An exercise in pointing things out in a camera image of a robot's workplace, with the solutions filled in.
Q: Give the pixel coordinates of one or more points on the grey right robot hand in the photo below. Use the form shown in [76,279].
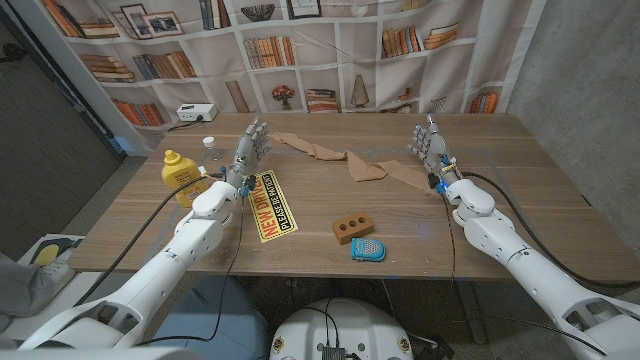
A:
[435,150]

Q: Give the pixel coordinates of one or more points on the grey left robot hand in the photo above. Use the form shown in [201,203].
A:
[247,150]

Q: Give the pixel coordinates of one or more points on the tan adhesive wrap strip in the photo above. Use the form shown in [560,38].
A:
[365,170]

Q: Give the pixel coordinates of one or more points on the yellow mustard bottle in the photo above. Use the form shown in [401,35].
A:
[179,175]

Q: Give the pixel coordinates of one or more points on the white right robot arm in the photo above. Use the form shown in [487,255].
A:
[540,275]

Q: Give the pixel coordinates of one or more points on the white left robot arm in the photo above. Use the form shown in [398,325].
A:
[165,265]

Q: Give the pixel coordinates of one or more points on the small clear bottle white cap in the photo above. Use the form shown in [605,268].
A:
[209,142]

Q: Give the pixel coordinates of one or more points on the brown block with three holes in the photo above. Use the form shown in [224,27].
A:
[352,227]

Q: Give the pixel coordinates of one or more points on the white power strip box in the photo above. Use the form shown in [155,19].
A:
[196,112]

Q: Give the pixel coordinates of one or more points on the yellow new driver sign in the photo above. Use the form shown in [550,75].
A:
[272,210]

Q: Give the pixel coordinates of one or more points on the printed bookshelf backdrop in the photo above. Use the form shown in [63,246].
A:
[320,75]

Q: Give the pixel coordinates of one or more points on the grey table leg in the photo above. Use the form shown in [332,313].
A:
[472,310]

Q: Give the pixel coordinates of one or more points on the blue object under table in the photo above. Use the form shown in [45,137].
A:
[235,320]

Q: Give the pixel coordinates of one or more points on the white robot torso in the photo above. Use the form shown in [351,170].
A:
[345,327]

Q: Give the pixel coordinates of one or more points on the black device on floor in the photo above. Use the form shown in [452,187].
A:
[432,350]

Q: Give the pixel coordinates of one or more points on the white shoe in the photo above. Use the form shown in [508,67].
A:
[59,272]

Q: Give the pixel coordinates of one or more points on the yellow and black floor pad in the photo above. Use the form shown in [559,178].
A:
[47,252]

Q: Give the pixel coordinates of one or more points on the white floor board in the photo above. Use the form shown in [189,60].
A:
[65,300]

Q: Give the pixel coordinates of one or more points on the grey trouser leg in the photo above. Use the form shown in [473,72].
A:
[22,290]

